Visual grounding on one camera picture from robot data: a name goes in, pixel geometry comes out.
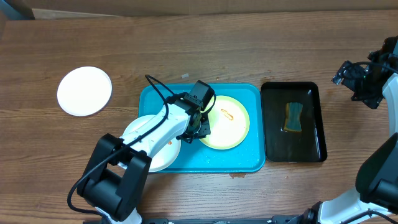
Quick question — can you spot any yellow-green plate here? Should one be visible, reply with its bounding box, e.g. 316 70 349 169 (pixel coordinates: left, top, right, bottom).
200 96 250 150

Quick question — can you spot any yellow green sponge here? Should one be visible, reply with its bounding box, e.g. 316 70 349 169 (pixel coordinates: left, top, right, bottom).
283 102 303 133

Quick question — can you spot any white plate with stain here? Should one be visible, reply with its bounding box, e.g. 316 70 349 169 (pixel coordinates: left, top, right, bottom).
57 66 113 116

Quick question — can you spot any white plate near arm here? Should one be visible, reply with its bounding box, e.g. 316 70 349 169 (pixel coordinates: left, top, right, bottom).
123 114 182 172

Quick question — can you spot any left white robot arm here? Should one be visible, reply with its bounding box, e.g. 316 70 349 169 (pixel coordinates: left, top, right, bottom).
70 94 212 223

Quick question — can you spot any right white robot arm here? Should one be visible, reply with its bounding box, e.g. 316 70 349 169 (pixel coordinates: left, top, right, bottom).
288 37 397 224

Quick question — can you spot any blue plastic tray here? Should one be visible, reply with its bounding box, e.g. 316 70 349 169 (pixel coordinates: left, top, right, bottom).
158 84 266 173

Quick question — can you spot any black water tray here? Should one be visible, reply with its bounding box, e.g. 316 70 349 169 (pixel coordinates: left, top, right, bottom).
261 82 327 162

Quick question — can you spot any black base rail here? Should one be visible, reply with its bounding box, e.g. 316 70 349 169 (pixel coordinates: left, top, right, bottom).
83 214 312 224

